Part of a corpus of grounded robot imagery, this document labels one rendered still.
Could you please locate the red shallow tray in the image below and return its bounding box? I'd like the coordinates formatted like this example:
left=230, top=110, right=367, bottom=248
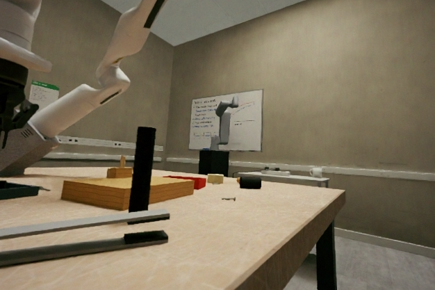
left=164, top=175, right=206, bottom=190

